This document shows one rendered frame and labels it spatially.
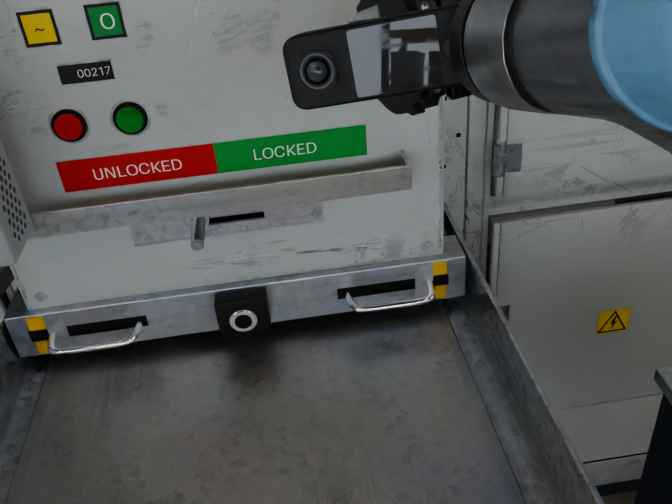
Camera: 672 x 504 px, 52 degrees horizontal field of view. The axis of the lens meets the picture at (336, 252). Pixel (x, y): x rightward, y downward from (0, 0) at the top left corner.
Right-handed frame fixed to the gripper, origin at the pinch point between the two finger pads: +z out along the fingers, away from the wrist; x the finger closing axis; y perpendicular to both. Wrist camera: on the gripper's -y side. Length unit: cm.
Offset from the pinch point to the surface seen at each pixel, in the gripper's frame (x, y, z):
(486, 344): -36.1, 13.3, 9.1
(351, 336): -33.8, 0.1, 17.8
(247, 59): 0.4, -5.5, 13.9
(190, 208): -12.8, -14.4, 15.7
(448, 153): -21, 27, 39
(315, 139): -9.1, -0.1, 14.9
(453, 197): -29, 28, 41
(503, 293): -48, 36, 42
